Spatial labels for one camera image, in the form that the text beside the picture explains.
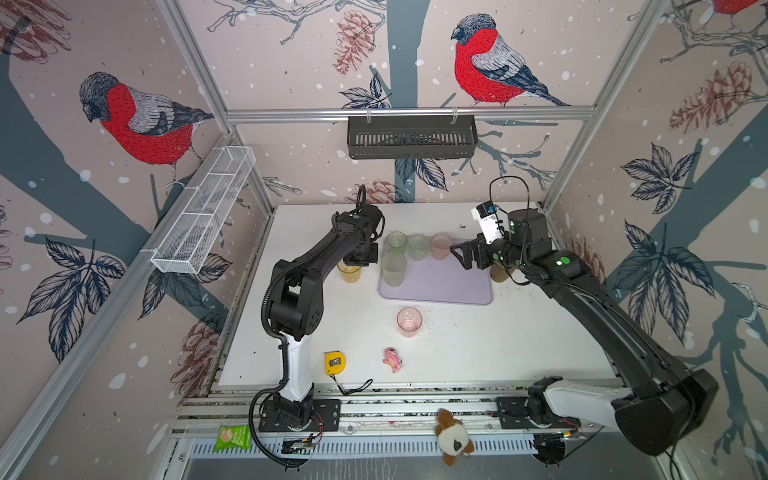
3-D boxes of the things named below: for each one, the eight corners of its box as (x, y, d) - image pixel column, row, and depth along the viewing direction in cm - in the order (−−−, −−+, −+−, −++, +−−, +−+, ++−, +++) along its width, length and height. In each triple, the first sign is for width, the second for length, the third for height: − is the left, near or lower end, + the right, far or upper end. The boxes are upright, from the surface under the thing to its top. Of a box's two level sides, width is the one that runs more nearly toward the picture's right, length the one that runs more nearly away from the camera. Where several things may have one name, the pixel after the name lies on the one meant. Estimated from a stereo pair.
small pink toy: (378, 359, 84) (378, 356, 82) (388, 347, 86) (388, 344, 84) (395, 374, 81) (395, 371, 80) (405, 361, 84) (405, 358, 82)
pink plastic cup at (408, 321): (394, 331, 90) (393, 320, 84) (404, 313, 94) (405, 302, 88) (412, 341, 88) (413, 331, 82) (422, 323, 92) (424, 312, 86)
